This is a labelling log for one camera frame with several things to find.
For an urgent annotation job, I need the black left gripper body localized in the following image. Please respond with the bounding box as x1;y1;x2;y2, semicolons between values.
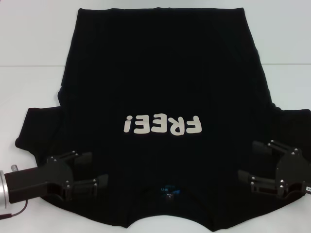
4;157;74;202

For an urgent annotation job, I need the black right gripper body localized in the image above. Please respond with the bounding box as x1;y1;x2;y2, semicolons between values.
277;148;311;199

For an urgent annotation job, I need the black FREE print t-shirt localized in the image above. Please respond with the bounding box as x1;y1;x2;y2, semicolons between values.
14;7;311;233

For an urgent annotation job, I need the dark red cable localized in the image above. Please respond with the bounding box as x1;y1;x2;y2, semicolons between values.
0;196;32;219

